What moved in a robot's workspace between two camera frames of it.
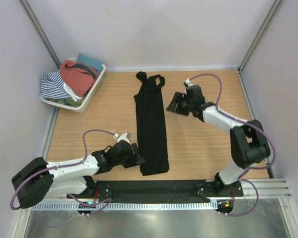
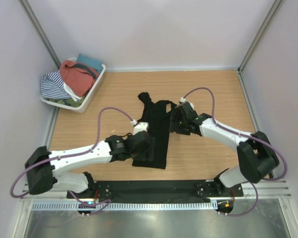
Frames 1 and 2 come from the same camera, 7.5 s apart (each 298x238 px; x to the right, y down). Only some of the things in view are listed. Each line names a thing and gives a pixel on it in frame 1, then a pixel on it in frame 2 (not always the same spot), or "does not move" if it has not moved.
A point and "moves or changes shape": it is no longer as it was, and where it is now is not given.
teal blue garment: x=96 y=64 does not move
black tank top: x=151 y=135 moves or changes shape
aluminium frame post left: x=37 y=25 does not move
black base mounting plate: x=160 y=190 does not move
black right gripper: x=178 y=98 -> x=174 y=127
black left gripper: x=134 y=160 -> x=147 y=154
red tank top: x=79 y=77 does not move
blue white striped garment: x=52 y=86 does not move
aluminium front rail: x=267 y=188 does not move
